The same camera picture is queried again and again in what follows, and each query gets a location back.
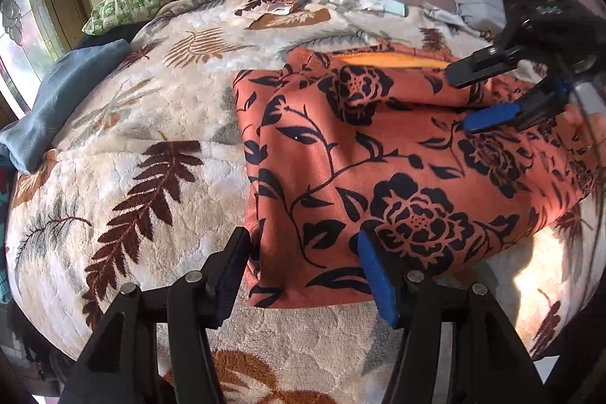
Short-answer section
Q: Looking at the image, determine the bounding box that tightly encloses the white glove with teal cuff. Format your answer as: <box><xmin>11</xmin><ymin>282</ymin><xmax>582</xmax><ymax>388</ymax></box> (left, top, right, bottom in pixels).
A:
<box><xmin>329</xmin><ymin>0</ymin><xmax>408</xmax><ymax>17</ymax></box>

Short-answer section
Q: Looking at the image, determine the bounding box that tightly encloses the blue folded cloth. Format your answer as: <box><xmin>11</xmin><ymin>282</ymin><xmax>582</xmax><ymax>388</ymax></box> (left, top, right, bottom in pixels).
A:
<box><xmin>1</xmin><ymin>39</ymin><xmax>131</xmax><ymax>174</ymax></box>

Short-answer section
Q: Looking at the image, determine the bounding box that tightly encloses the orange black floral garment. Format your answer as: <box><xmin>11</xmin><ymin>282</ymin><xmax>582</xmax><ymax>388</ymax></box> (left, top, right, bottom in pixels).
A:
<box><xmin>233</xmin><ymin>44</ymin><xmax>598</xmax><ymax>309</ymax></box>

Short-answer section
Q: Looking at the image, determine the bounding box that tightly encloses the stained glass window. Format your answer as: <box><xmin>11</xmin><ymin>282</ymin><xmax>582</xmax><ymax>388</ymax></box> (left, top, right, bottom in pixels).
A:
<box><xmin>0</xmin><ymin>0</ymin><xmax>64</xmax><ymax>119</ymax></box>

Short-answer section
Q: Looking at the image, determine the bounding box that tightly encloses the person's right hand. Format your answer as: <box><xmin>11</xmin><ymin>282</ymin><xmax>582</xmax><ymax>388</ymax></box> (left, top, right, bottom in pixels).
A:
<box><xmin>564</xmin><ymin>105</ymin><xmax>606</xmax><ymax>164</ymax></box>

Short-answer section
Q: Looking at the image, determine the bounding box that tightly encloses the cream leaf-print fleece blanket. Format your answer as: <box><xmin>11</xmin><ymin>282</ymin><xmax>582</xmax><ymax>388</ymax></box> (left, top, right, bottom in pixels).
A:
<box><xmin>6</xmin><ymin>0</ymin><xmax>605</xmax><ymax>403</ymax></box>

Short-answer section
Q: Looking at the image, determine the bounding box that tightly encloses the small red blue packet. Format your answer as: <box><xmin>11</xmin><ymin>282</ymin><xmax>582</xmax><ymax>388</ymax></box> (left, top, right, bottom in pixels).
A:
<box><xmin>266</xmin><ymin>0</ymin><xmax>308</xmax><ymax>16</ymax></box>

